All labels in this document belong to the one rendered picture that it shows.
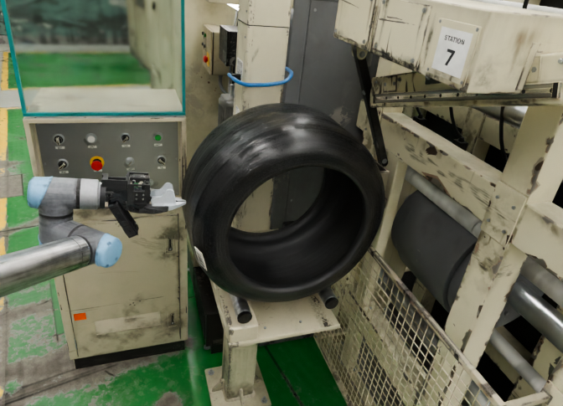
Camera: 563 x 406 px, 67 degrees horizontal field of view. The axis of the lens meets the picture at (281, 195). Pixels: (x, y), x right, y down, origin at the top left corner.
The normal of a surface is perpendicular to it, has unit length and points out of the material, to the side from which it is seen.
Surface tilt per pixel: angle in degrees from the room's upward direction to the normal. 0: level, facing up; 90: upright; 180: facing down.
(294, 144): 43
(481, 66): 90
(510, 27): 90
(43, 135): 90
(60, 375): 0
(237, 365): 90
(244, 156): 54
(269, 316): 0
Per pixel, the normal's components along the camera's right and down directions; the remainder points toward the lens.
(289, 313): 0.10, -0.87
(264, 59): 0.31, 0.48
